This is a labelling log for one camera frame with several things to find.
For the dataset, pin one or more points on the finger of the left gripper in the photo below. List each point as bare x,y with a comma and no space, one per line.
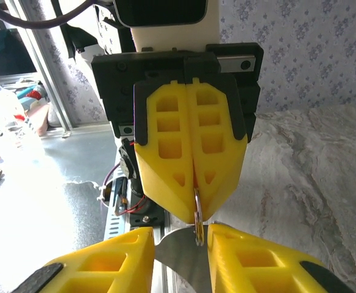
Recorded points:
153,171
223,158

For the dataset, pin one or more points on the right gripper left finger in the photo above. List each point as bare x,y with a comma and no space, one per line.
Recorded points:
105,280

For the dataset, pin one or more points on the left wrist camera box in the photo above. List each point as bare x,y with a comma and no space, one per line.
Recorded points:
162,12

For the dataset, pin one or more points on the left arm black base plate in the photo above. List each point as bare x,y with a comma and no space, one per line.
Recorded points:
144,218

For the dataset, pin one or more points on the small green clear object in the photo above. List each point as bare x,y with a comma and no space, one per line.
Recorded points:
198,213

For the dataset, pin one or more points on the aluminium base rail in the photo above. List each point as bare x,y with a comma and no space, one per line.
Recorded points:
162,277

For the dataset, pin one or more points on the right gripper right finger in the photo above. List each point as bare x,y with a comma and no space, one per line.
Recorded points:
257,274

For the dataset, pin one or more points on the pink red cloth item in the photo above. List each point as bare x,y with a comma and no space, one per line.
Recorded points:
41,119

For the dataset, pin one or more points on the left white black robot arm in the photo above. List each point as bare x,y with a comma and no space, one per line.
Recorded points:
106,33

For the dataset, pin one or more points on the dark monitor screen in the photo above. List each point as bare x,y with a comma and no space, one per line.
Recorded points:
4,52

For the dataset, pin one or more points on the aluminium frame post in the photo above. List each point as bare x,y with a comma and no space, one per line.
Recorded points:
50,82

